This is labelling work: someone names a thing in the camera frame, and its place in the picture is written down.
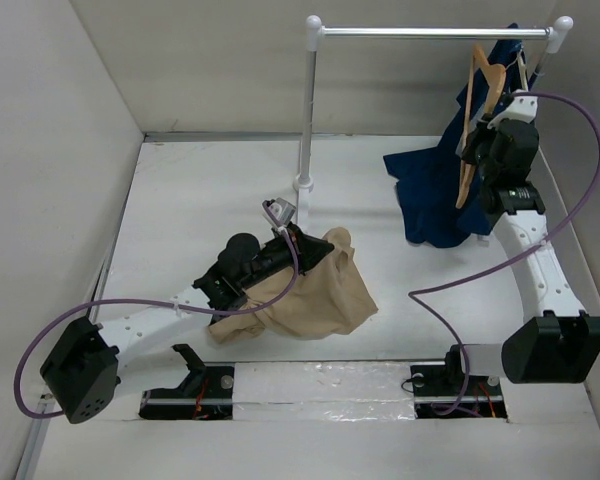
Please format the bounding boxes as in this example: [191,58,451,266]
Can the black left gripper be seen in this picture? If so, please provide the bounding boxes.
[238,221,332,291]

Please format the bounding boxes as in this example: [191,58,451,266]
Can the beige t shirt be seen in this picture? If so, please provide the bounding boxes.
[208,227,378,344]

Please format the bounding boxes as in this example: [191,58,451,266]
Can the wooden hanger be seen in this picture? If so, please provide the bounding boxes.
[454,42,507,210]
[516,50,529,91]

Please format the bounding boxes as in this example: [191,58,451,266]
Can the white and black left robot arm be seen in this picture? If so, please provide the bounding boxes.
[40,224,334,424]

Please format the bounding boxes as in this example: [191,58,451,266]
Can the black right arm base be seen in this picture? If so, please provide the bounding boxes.
[401,345,508,420]

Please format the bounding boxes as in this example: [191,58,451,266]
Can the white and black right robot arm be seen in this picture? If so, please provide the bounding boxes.
[441,119,600,393]

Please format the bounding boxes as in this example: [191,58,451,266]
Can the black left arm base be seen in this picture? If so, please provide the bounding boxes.
[138,344,235,421]

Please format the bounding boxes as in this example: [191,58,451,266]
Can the blue mickey t shirt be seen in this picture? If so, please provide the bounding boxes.
[383,21,536,249]

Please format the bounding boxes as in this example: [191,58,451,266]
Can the wooden hanger in blue shirt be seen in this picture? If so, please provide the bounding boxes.
[516,50,529,91]

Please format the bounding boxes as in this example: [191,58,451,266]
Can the white and chrome clothes rack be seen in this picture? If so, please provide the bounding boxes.
[294,15,574,228]

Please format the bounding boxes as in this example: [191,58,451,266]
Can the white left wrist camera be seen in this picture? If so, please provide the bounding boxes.
[262,197,296,232]

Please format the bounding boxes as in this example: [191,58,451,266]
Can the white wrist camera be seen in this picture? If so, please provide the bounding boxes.
[262,197,296,232]
[487,90,538,130]

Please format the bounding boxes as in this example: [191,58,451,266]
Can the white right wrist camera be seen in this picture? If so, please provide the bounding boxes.
[487,90,538,130]

